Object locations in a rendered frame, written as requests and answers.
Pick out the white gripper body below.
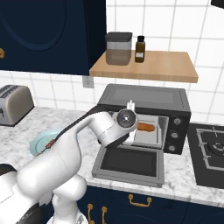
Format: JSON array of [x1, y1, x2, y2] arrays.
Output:
[[123, 100, 138, 146]]

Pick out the toaster oven glass door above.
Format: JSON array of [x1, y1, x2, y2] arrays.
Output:
[[91, 143, 165, 188]]

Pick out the black toaster oven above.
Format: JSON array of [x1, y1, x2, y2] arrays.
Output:
[[97, 83, 193, 156]]

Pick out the red kebab skewer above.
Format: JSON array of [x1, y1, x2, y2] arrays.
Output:
[[41, 139, 56, 155]]

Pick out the silver toaster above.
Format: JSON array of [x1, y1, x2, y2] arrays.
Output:
[[0, 84, 36, 128]]

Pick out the black hob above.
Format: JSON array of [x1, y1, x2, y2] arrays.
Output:
[[185, 122, 224, 190]]

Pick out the navy base cupboards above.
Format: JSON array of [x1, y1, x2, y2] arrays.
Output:
[[76, 185, 224, 224]]

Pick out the brown glass bottle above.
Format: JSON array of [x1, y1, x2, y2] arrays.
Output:
[[134, 35, 146, 64]]

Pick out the light blue plate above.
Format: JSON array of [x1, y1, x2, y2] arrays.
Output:
[[28, 129, 64, 158]]

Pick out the grey jar with black lid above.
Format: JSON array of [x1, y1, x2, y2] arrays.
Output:
[[104, 31, 134, 67]]

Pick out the black range hood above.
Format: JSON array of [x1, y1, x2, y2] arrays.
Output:
[[210, 0, 224, 10]]

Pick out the gold drawer handle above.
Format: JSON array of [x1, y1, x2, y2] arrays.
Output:
[[128, 193, 153, 208]]

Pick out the white wall socket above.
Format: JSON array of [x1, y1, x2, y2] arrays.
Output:
[[81, 75, 95, 89]]

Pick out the wooden wall shelf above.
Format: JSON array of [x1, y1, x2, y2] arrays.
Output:
[[88, 49, 200, 84]]

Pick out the gold cupboard door handle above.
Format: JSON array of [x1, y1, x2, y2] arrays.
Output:
[[87, 203, 95, 224], [101, 206, 109, 224]]

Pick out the navy wall cupboard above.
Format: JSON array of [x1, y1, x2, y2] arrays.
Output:
[[0, 0, 108, 76]]

